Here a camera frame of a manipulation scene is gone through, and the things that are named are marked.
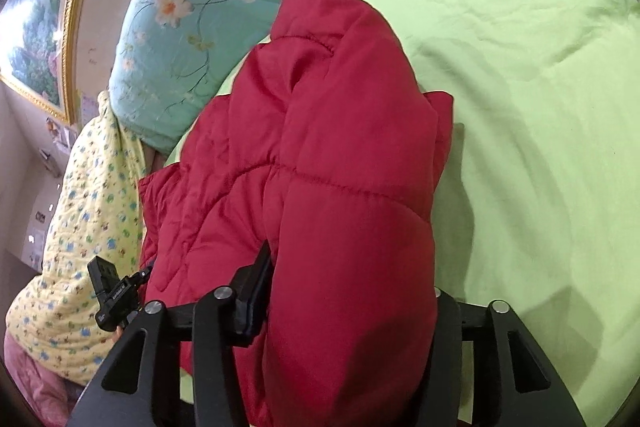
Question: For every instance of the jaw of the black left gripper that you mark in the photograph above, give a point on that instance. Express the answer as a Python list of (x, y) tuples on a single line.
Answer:
[(141, 277)]

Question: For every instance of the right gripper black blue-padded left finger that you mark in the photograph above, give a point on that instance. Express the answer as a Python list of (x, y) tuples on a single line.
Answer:
[(175, 366)]

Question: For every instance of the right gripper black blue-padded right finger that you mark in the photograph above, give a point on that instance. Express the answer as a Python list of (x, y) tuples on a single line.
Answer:
[(486, 369)]

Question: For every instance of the red quilted puffer jacket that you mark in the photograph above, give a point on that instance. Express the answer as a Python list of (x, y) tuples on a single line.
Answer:
[(326, 151)]

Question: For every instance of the maroon fleece sleeve forearm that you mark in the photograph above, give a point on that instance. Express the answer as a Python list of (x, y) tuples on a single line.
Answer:
[(51, 397)]

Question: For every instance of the person's left hand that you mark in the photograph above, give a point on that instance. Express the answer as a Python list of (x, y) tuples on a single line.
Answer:
[(118, 333)]

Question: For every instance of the yellow patterned blanket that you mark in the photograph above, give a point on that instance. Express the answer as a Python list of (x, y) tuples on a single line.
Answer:
[(98, 214)]

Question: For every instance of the gold framed landscape painting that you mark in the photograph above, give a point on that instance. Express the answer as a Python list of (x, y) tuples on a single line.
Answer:
[(38, 44)]

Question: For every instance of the light green bed sheet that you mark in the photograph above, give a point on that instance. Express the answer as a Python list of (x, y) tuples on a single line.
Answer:
[(539, 203)]

